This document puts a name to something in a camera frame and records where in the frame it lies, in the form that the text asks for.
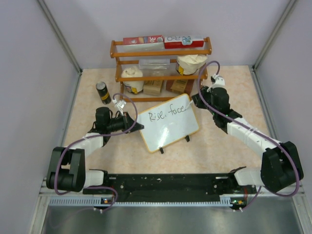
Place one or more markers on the grey slotted cable duct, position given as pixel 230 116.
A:
pixel 104 201

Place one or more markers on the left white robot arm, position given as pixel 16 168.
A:
pixel 67 170

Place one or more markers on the red foil box left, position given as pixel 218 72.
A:
pixel 144 43

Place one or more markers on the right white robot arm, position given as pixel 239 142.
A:
pixel 280 162

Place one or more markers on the clear plastic container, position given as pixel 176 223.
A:
pixel 154 66

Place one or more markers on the yellow framed whiteboard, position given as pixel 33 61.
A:
pixel 167 123

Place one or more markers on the red white wrap box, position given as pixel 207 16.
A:
pixel 181 42

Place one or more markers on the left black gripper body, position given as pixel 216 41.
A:
pixel 121 123

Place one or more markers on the brown packet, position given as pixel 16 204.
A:
pixel 180 86

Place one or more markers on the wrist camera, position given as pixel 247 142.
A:
pixel 217 82
pixel 119 105

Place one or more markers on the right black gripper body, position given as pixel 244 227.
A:
pixel 207 95

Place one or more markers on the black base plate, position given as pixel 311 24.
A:
pixel 172 187

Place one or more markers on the black drink can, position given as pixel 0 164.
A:
pixel 102 90

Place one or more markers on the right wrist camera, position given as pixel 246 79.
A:
pixel 217 82

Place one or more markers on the wooden three tier shelf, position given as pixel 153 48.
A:
pixel 125 60

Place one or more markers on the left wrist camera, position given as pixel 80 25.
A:
pixel 119 105

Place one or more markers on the white bag middle right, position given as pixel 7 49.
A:
pixel 189 64

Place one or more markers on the aluminium frame rail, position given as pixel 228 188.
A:
pixel 44 191

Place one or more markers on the tan cardboard box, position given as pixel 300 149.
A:
pixel 152 87

